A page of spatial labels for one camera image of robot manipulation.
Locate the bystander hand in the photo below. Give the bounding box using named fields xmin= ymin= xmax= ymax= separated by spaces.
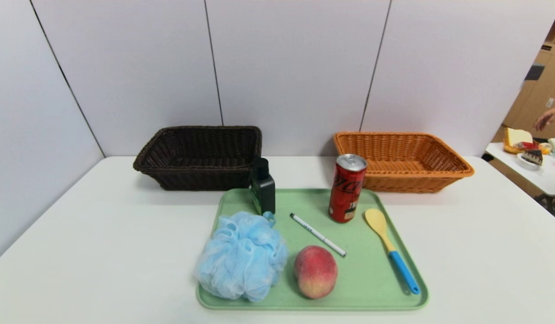
xmin=534 ymin=110 xmax=555 ymax=132

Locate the red cola can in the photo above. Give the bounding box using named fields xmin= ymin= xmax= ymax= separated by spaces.
xmin=329 ymin=154 xmax=368 ymax=224

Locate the peach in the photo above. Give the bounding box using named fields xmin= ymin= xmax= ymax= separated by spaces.
xmin=294 ymin=245 xmax=338 ymax=300

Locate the dark green bottle black cap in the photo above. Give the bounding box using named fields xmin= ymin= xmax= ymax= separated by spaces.
xmin=251 ymin=157 xmax=276 ymax=216

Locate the light blue mesh bath pouf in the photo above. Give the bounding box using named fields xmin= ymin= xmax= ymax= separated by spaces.
xmin=194 ymin=211 xmax=289 ymax=302

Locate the small yellow basket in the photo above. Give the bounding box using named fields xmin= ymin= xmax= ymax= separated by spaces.
xmin=504 ymin=139 xmax=541 ymax=155

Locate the orange wicker basket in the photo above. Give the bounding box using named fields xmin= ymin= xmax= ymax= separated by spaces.
xmin=334 ymin=131 xmax=475 ymax=194

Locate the dark brown wicker basket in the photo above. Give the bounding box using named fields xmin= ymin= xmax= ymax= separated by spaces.
xmin=133 ymin=126 xmax=263 ymax=191

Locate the light wooden cabinet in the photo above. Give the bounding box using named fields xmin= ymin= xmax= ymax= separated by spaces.
xmin=502 ymin=4 xmax=555 ymax=140

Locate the pale bread slice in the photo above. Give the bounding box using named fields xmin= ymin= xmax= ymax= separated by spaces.
xmin=505 ymin=127 xmax=534 ymax=147

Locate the chocolate cake slice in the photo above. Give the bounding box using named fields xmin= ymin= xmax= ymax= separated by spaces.
xmin=521 ymin=149 xmax=543 ymax=166

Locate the small white plate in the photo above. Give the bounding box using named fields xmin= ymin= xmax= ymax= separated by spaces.
xmin=517 ymin=153 xmax=544 ymax=171

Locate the white side table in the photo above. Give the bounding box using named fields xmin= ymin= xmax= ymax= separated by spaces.
xmin=486 ymin=142 xmax=555 ymax=197

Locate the light green plastic tray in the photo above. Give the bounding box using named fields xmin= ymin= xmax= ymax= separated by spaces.
xmin=196 ymin=188 xmax=429 ymax=311

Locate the white pen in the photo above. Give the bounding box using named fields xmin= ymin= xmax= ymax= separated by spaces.
xmin=290 ymin=213 xmax=347 ymax=258

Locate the yellow spoon blue handle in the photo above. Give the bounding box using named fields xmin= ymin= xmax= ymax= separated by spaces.
xmin=365 ymin=208 xmax=421 ymax=296

